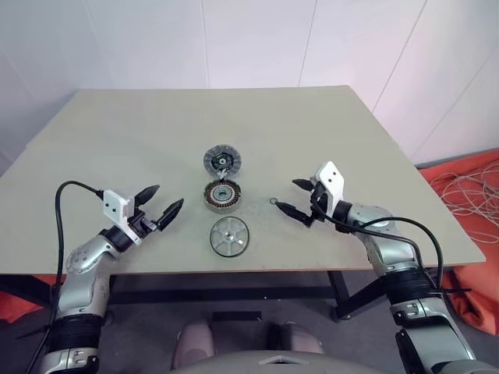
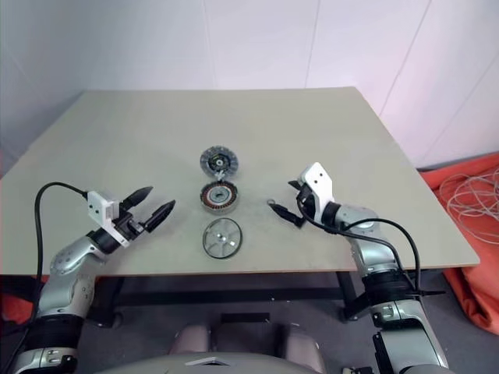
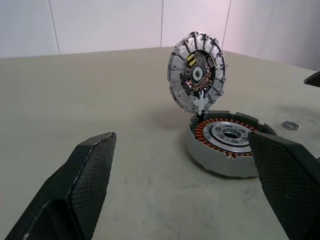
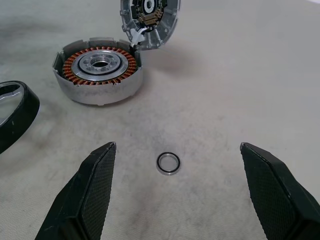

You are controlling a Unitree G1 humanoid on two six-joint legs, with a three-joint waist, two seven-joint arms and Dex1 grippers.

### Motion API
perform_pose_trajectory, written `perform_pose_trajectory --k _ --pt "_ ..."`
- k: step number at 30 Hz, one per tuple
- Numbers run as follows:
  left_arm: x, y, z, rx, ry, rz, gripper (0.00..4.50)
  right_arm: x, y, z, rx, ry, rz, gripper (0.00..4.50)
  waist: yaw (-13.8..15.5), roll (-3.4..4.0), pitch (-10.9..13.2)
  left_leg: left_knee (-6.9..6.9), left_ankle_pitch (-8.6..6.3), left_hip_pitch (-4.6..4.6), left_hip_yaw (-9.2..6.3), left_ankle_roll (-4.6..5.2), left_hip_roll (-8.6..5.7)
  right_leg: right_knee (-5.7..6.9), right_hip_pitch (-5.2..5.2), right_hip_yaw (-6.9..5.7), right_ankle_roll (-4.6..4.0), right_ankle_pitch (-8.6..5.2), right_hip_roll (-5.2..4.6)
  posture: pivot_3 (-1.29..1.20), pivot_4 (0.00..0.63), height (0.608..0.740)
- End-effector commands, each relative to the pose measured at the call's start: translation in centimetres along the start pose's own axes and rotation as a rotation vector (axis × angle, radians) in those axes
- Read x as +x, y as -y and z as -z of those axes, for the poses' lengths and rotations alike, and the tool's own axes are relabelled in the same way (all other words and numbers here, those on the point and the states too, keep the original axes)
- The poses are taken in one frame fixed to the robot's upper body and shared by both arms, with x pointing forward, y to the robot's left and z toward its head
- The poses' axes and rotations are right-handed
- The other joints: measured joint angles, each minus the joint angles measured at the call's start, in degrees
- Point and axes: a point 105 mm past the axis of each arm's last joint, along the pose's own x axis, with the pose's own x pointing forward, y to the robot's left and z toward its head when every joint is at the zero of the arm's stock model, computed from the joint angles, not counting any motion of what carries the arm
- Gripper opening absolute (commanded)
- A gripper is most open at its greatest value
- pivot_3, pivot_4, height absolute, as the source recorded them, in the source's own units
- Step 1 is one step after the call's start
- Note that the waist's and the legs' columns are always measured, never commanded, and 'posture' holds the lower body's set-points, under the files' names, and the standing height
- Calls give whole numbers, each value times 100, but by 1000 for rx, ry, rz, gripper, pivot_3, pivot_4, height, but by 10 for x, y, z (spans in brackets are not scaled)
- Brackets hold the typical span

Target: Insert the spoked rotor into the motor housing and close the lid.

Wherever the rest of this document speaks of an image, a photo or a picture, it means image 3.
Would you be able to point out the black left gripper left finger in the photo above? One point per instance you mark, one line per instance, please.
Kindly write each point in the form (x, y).
(82, 180)

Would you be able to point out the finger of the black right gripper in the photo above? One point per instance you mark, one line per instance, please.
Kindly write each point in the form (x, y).
(314, 80)

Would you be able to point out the round silver motor cover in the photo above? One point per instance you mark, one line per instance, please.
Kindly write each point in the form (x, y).
(180, 65)

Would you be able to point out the grey motor base with windings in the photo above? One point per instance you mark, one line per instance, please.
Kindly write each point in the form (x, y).
(215, 160)

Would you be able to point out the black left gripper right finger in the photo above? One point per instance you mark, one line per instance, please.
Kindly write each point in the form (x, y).
(287, 180)

